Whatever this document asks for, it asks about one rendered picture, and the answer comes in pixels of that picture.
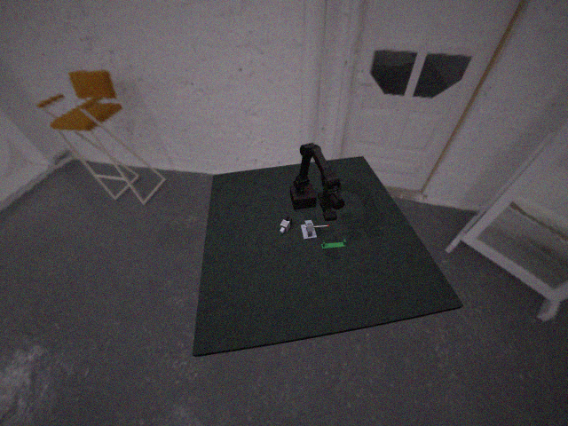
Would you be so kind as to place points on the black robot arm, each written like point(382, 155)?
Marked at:
point(329, 177)

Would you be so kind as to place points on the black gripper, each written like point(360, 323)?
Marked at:
point(326, 205)

